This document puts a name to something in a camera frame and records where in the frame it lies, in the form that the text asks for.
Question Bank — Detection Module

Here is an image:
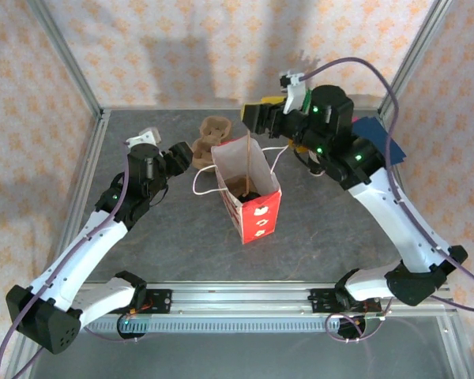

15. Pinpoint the red white paper bag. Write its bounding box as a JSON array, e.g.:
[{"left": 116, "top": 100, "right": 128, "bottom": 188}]
[{"left": 192, "top": 137, "right": 291, "bottom": 246}]

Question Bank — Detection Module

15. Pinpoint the brown pulp cup carrier stack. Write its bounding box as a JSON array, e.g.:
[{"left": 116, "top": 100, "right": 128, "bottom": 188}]
[{"left": 191, "top": 115, "right": 235, "bottom": 170}]

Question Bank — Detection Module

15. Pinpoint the blue paper napkin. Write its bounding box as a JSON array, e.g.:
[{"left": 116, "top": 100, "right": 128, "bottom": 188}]
[{"left": 351, "top": 117, "right": 407, "bottom": 164}]

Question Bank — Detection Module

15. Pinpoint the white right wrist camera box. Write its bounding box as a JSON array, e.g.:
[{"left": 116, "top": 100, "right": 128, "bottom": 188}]
[{"left": 278, "top": 69, "right": 312, "bottom": 115}]

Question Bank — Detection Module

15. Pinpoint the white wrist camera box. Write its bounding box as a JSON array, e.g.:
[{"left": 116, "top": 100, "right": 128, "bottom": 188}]
[
  {"left": 125, "top": 126, "right": 162, "bottom": 149},
  {"left": 278, "top": 69, "right": 312, "bottom": 115}
]

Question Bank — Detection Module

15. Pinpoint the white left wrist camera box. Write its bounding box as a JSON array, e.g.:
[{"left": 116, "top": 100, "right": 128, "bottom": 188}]
[{"left": 125, "top": 126, "right": 162, "bottom": 149}]

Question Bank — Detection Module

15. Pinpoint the aluminium side rail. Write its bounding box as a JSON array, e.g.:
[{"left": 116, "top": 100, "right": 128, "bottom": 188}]
[{"left": 49, "top": 109, "right": 112, "bottom": 286}]

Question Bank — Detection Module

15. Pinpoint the aluminium frame post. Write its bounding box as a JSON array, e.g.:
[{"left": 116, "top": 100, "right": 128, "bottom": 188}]
[
  {"left": 378, "top": 0, "right": 456, "bottom": 119},
  {"left": 26, "top": 0, "right": 105, "bottom": 119}
]

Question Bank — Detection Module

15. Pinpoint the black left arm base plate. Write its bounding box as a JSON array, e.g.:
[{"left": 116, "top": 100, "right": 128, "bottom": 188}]
[{"left": 101, "top": 289, "right": 173, "bottom": 315}]

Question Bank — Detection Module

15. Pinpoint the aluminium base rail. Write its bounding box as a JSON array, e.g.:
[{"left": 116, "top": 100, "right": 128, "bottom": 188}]
[{"left": 26, "top": 280, "right": 457, "bottom": 317}]

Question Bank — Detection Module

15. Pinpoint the grey slotted cable duct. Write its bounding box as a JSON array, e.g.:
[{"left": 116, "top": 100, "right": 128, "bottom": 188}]
[{"left": 42, "top": 317, "right": 382, "bottom": 334}]

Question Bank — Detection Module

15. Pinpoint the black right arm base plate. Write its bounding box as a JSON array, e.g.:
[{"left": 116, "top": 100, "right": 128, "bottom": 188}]
[{"left": 310, "top": 287, "right": 385, "bottom": 316}]

